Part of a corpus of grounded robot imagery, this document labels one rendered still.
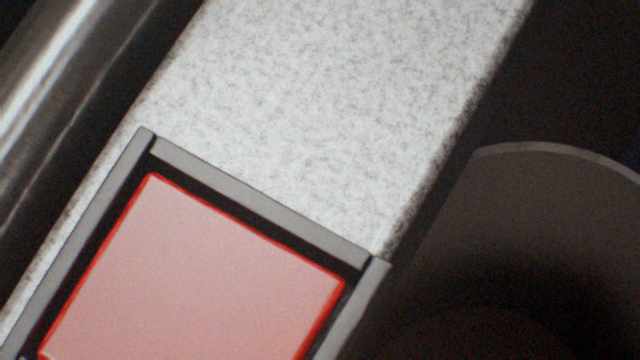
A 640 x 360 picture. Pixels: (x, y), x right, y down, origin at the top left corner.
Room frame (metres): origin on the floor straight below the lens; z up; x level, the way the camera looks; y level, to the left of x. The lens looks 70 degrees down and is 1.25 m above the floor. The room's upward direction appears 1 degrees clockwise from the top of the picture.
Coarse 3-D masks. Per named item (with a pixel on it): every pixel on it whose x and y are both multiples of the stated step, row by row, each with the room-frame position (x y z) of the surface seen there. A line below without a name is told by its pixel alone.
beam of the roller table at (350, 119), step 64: (256, 0) 0.18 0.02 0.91; (320, 0) 0.18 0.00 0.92; (384, 0) 0.18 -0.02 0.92; (448, 0) 0.18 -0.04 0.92; (512, 0) 0.18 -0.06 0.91; (192, 64) 0.16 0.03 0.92; (256, 64) 0.16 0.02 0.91; (320, 64) 0.16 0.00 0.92; (384, 64) 0.16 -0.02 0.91; (448, 64) 0.16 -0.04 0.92; (512, 64) 0.17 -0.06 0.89; (128, 128) 0.14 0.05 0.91; (192, 128) 0.14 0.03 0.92; (256, 128) 0.14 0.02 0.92; (320, 128) 0.14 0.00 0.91; (384, 128) 0.14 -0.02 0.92; (448, 128) 0.14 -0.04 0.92; (320, 192) 0.12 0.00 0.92; (384, 192) 0.12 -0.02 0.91; (448, 192) 0.14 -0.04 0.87; (384, 256) 0.10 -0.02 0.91; (0, 320) 0.08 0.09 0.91
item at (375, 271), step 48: (144, 144) 0.13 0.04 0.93; (96, 192) 0.11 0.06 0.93; (192, 192) 0.12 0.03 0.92; (240, 192) 0.11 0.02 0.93; (96, 240) 0.10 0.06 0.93; (288, 240) 0.10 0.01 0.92; (336, 240) 0.10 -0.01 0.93; (48, 288) 0.09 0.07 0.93; (384, 288) 0.09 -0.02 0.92; (336, 336) 0.08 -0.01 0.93
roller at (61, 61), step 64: (64, 0) 0.18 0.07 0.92; (128, 0) 0.18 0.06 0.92; (192, 0) 0.19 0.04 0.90; (0, 64) 0.16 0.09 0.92; (64, 64) 0.16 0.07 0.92; (128, 64) 0.16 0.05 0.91; (0, 128) 0.14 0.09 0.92; (64, 128) 0.14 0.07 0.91; (0, 192) 0.12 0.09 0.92; (64, 192) 0.13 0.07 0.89; (0, 256) 0.10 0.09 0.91
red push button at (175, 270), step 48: (144, 192) 0.11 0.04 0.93; (144, 240) 0.10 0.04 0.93; (192, 240) 0.10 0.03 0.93; (240, 240) 0.10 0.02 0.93; (96, 288) 0.09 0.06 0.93; (144, 288) 0.09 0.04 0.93; (192, 288) 0.09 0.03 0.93; (240, 288) 0.09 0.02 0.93; (288, 288) 0.09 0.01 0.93; (336, 288) 0.09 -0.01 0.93; (48, 336) 0.07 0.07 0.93; (96, 336) 0.08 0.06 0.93; (144, 336) 0.08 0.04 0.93; (192, 336) 0.08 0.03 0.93; (240, 336) 0.08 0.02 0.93; (288, 336) 0.08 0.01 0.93
